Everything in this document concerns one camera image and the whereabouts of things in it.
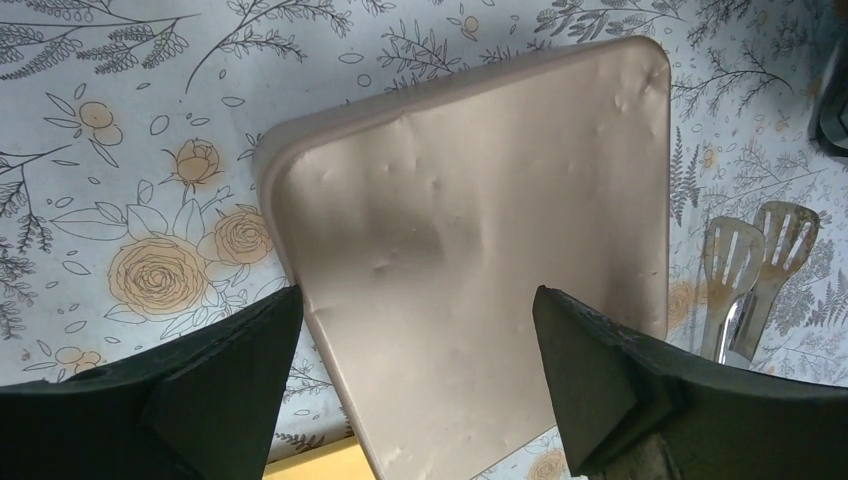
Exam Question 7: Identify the rose gold tin lid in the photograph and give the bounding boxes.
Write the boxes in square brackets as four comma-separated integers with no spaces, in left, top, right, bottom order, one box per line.
[253,36,671,479]

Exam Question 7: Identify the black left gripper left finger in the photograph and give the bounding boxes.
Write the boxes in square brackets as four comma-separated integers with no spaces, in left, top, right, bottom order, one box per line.
[1,286,303,479]

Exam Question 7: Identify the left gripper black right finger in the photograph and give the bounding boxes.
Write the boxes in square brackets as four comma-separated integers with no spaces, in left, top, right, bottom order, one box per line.
[533,286,847,479]

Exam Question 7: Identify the white handled metal tongs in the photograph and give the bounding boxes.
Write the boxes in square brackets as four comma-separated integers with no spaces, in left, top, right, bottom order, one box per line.
[700,200,820,369]

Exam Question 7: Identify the yellow plastic tray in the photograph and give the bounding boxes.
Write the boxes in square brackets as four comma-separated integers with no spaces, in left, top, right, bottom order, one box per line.
[262,437,376,480]

